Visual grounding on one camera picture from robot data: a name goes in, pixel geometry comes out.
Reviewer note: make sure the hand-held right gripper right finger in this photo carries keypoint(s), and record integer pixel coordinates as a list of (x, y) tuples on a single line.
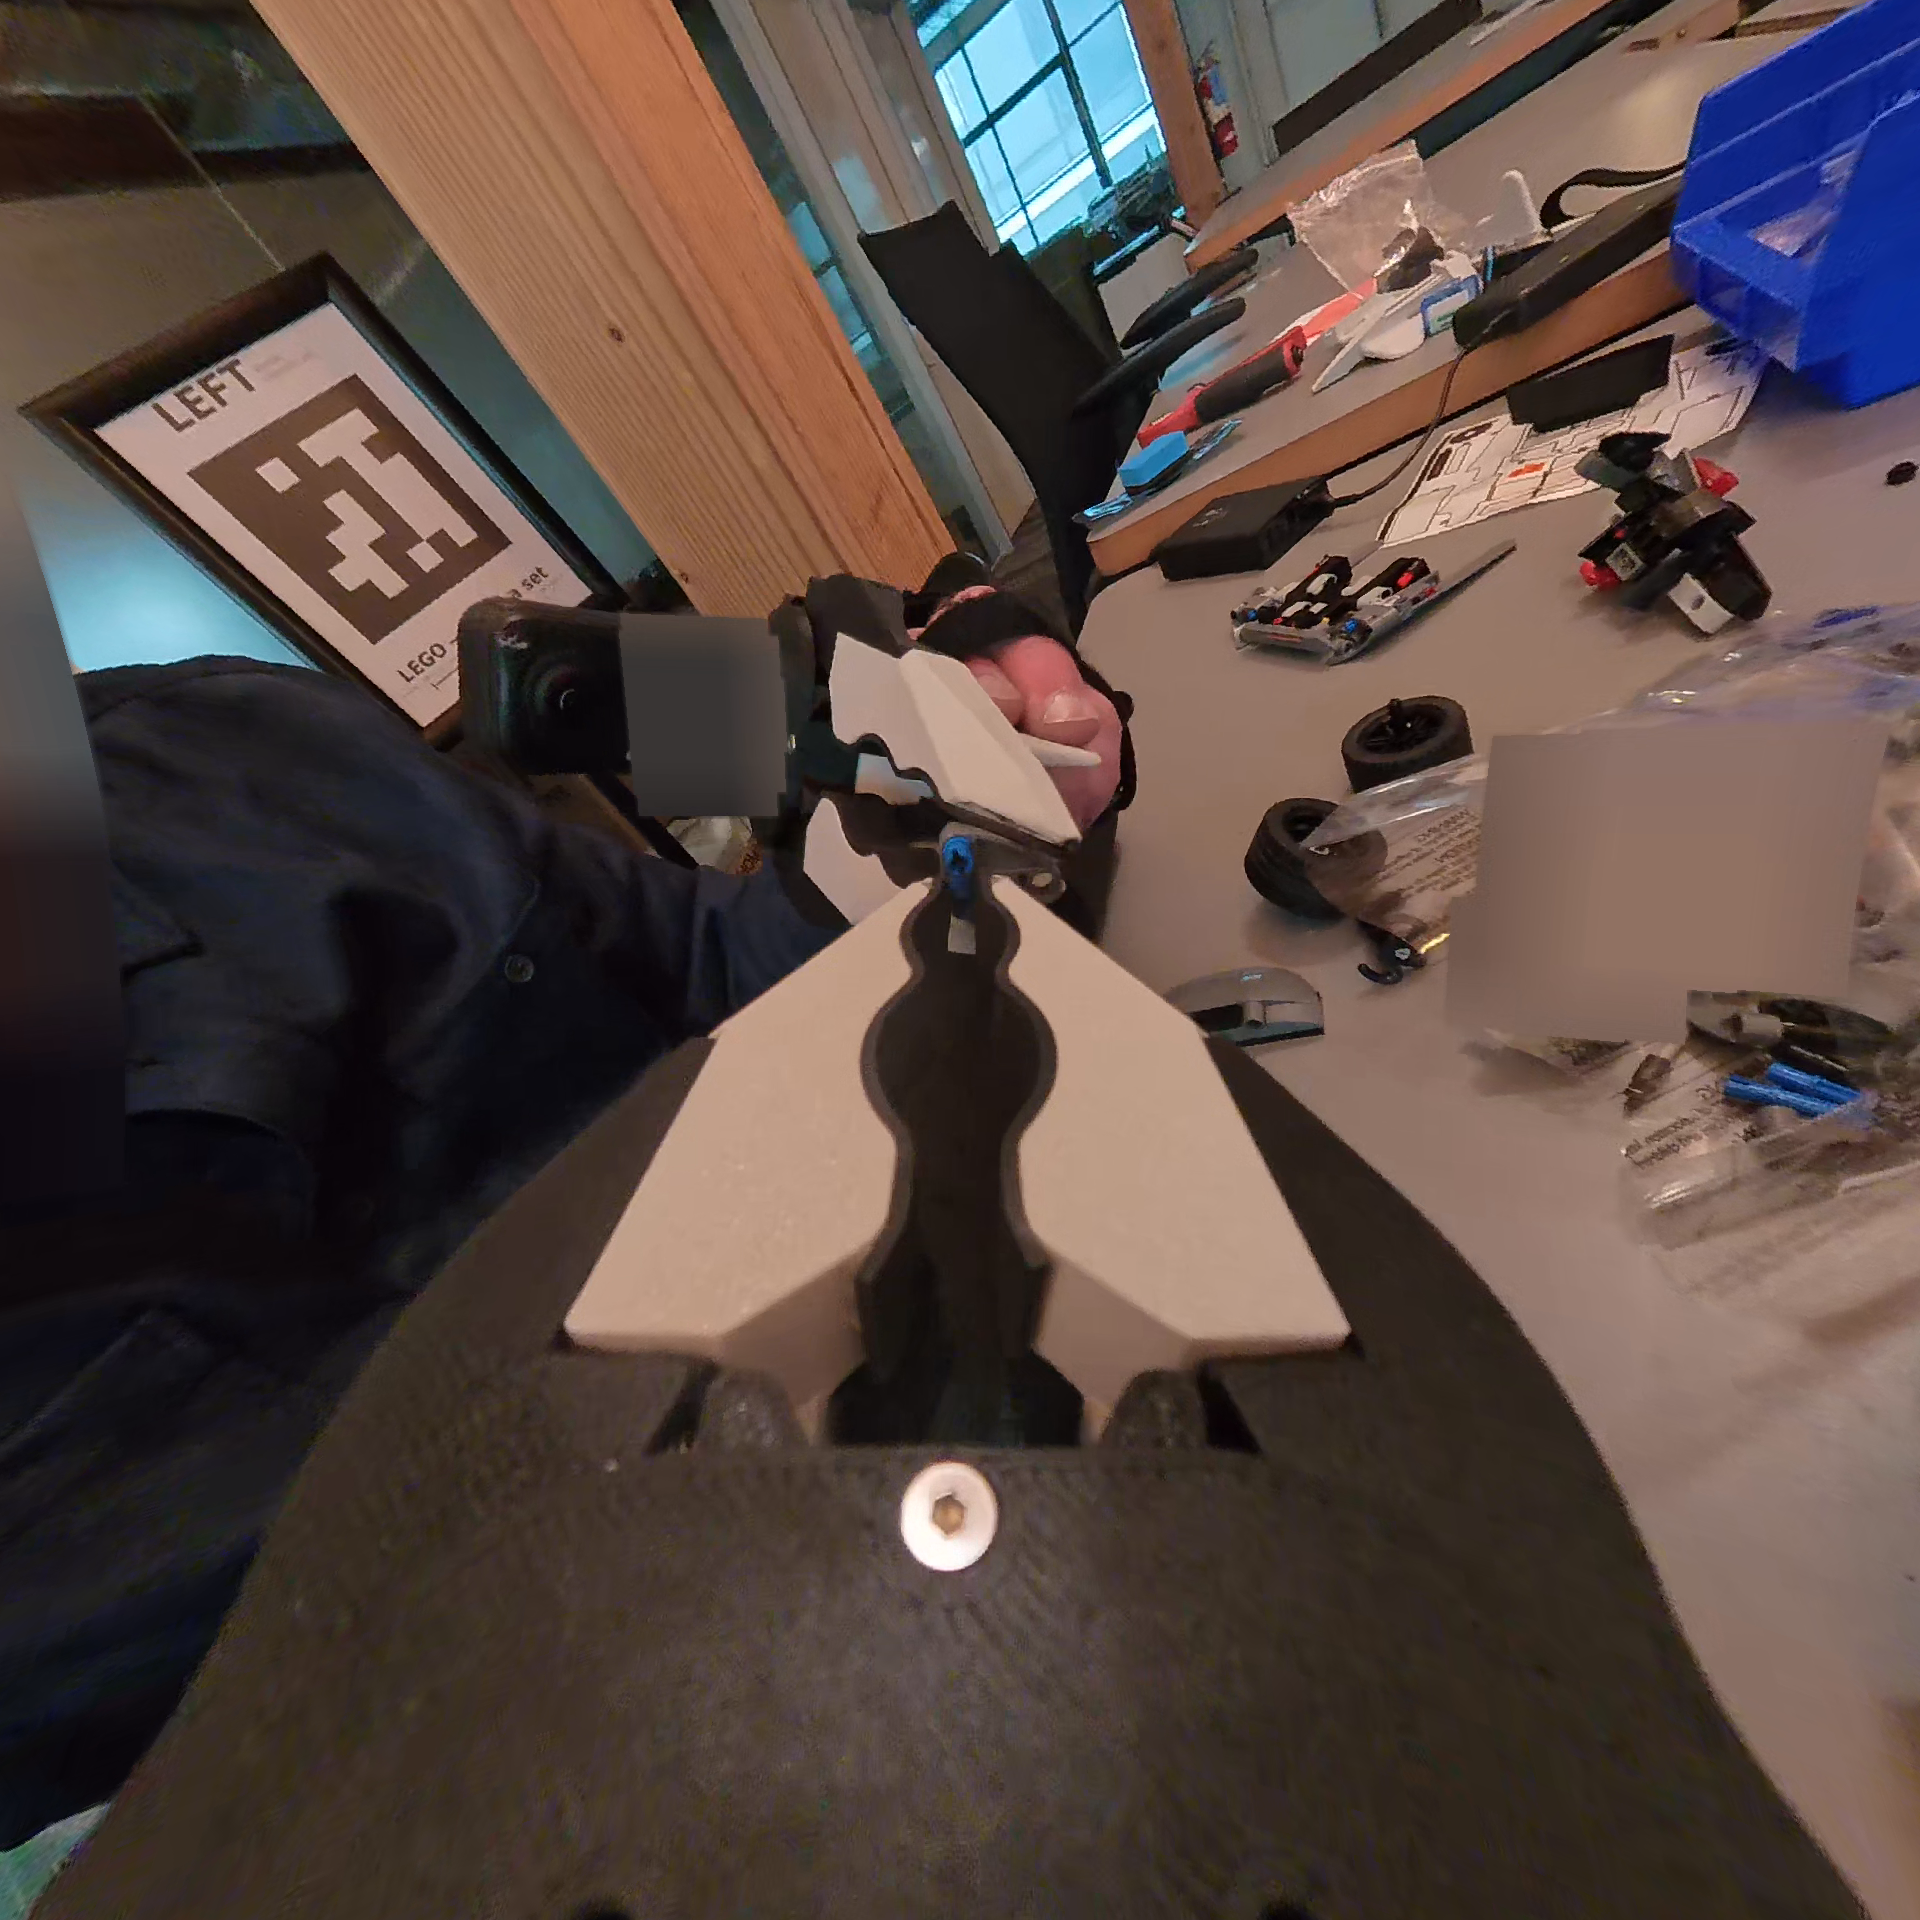
[(1171, 1201)]

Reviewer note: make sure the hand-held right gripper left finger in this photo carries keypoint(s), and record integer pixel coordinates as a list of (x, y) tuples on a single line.
[(751, 1201)]

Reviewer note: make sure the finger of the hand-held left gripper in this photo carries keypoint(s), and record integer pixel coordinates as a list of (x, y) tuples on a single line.
[(931, 721), (1067, 757)]

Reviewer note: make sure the dark grey brick panel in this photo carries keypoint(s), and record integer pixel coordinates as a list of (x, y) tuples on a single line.
[(1019, 858)]

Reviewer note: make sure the person's left forearm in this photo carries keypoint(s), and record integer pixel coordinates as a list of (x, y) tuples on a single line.
[(751, 946)]

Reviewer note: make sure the grey brick panel red pins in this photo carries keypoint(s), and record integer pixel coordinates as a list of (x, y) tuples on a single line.
[(1243, 1003)]

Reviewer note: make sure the small black toy tyre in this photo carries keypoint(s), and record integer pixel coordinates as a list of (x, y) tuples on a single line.
[(1299, 858), (1405, 747)]

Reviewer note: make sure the black power brick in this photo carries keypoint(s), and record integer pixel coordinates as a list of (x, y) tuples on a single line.
[(1243, 529)]

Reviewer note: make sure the blue eraser block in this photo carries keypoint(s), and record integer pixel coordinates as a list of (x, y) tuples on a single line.
[(1154, 466)]

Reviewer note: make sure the flat brick assembly grey blade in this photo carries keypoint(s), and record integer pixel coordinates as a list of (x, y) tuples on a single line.
[(1349, 609)]

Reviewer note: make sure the blue foil wrapper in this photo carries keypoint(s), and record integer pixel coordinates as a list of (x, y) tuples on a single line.
[(1218, 438)]

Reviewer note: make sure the small bag of black pins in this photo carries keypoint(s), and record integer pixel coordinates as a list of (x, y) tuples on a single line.
[(1411, 862)]

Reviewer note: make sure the black office chair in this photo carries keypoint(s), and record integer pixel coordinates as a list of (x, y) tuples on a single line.
[(991, 361)]

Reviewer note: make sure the red black electric screwdriver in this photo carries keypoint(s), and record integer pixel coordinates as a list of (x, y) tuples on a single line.
[(1223, 388)]

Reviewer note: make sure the wide wooden pillar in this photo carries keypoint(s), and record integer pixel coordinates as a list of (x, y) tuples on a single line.
[(600, 271)]

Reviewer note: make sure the white sticker sheet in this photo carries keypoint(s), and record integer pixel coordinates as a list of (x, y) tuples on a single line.
[(1484, 481)]

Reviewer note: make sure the white plastic part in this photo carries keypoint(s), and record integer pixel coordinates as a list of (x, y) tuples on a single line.
[(1371, 340)]

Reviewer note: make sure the pink paper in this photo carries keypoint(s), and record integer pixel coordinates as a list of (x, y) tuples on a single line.
[(1335, 308)]

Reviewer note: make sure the small blue white box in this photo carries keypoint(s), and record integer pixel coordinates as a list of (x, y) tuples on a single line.
[(1447, 306)]

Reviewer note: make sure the clear bag with warning print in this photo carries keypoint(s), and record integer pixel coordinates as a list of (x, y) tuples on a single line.
[(1769, 1186)]

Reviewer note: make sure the upright clear plastic bag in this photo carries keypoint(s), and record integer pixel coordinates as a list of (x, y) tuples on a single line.
[(1357, 212)]

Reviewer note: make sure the black foam pouch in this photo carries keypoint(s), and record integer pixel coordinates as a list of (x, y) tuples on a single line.
[(1588, 383)]

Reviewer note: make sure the small black red brick assembly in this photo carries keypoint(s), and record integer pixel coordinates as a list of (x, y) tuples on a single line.
[(1681, 540)]

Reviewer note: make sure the narrow wooden pillar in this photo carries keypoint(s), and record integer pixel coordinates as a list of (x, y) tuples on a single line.
[(1177, 106)]

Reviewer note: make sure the red fire extinguisher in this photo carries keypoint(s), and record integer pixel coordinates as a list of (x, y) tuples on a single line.
[(1213, 100)]

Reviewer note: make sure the black flat power bank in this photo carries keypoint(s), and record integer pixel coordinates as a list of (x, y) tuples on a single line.
[(1576, 271)]

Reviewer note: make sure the white plastic stick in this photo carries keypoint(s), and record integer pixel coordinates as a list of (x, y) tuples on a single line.
[(1520, 206)]

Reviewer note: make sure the wood-edged desk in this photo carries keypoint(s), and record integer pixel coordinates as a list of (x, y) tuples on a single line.
[(1425, 119)]

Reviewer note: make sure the clear bag of brick pieces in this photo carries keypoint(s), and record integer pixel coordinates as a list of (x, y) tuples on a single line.
[(1799, 662)]

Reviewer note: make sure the blue plastic bin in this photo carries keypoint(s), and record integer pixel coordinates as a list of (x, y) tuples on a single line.
[(1799, 225)]

